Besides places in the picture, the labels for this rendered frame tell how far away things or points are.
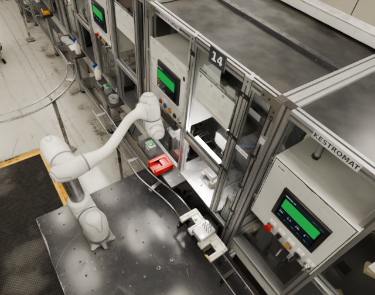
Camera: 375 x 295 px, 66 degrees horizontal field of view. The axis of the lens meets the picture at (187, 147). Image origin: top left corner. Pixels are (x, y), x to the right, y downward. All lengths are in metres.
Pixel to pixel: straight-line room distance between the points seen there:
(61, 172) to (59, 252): 0.84
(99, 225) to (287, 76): 1.46
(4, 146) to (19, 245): 1.36
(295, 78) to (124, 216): 1.58
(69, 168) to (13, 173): 2.15
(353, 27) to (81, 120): 3.26
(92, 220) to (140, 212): 0.45
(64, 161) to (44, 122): 2.61
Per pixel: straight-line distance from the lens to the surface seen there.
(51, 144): 1.71
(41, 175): 3.58
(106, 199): 2.43
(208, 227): 2.01
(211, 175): 2.13
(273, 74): 1.39
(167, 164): 2.23
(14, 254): 3.19
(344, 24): 1.92
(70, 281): 2.21
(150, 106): 1.69
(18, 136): 4.13
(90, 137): 3.84
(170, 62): 1.79
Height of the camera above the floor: 2.72
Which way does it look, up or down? 48 degrees down
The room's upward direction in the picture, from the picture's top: 7 degrees clockwise
